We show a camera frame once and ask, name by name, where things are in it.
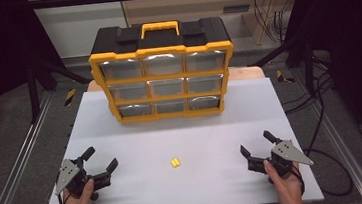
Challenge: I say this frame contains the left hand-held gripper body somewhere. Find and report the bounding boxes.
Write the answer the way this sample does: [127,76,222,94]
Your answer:
[52,153,114,204]

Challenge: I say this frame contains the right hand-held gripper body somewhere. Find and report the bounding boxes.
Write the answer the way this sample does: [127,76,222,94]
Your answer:
[244,137,316,182]

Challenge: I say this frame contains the clear plastic organizer drawer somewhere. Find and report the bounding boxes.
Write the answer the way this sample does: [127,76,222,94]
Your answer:
[183,48,229,74]

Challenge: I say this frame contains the yellow black organizer cabinet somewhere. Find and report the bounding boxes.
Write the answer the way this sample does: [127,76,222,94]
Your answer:
[84,14,240,127]

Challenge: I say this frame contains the person's right hand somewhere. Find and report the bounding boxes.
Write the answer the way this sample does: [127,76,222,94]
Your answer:
[263,156,304,204]

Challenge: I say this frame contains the yellow black hazard tape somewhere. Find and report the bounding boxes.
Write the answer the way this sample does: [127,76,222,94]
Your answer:
[275,68,296,86]
[62,88,78,107]

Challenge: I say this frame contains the wooden board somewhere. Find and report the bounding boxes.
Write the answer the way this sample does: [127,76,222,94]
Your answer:
[86,63,266,96]

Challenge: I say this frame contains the black metal stand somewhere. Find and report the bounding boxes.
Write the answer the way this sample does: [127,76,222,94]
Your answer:
[249,32,318,101]
[23,54,96,125]

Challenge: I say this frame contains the grid of clear drawers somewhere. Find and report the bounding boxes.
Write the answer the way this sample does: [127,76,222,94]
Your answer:
[99,48,229,120]

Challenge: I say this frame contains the white cabinet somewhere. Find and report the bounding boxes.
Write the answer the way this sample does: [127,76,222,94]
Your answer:
[27,0,131,62]

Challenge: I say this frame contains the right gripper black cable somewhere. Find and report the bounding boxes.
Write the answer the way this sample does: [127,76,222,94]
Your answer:
[292,164,306,196]

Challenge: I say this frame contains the aluminium floor rail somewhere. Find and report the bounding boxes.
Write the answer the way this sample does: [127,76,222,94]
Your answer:
[0,90,64,204]
[291,64,362,204]

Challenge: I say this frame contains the looped black floor cable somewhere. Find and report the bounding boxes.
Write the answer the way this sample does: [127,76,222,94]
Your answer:
[302,144,355,200]

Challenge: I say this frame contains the bundle of black floor cables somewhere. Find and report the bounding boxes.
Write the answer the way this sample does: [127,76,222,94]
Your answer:
[278,50,342,153]

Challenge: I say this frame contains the hanging black cables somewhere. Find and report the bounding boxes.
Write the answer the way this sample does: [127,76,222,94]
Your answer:
[252,0,290,46]

